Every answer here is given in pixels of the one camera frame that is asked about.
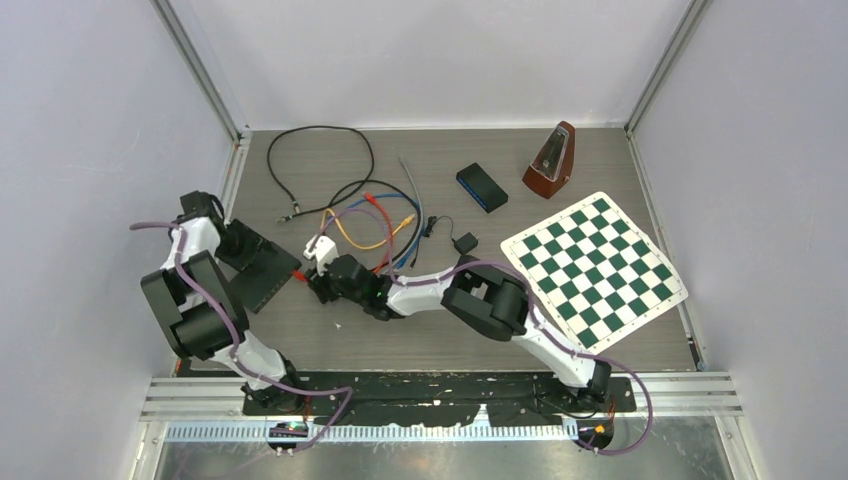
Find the dark grey network switch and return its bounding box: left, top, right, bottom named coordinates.
left=221, top=240, right=302, bottom=313

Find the red ethernet cable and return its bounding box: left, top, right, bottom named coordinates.
left=291, top=192, right=399, bottom=285

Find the yellow ethernet cable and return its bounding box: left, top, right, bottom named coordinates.
left=321, top=208, right=417, bottom=252

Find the long black cable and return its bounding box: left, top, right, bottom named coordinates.
left=266, top=125, right=424, bottom=266

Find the black power adapter with cord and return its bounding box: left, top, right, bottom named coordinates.
left=422, top=215, right=479, bottom=255

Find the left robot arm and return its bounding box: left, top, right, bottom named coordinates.
left=140, top=191, right=307, bottom=414

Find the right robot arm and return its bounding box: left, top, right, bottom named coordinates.
left=305, top=254, right=611, bottom=411

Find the brown metronome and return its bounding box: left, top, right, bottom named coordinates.
left=522, top=121, right=576, bottom=199

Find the green white chessboard mat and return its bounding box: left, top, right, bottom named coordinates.
left=500, top=192, right=688, bottom=354

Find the blue ethernet cable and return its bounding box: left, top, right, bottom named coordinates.
left=351, top=193, right=425, bottom=270

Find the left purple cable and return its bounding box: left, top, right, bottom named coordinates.
left=129, top=220, right=354, bottom=452

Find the purple cable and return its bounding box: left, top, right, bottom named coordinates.
left=129, top=220, right=354, bottom=452
left=314, top=208, right=656, bottom=457

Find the grey ethernet cable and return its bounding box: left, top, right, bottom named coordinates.
left=399, top=154, right=427, bottom=266

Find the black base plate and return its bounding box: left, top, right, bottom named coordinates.
left=241, top=371, right=636, bottom=427

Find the small black blue switch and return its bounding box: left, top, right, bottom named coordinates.
left=456, top=163, right=509, bottom=213

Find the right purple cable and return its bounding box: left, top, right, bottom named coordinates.
left=314, top=208, right=656, bottom=457

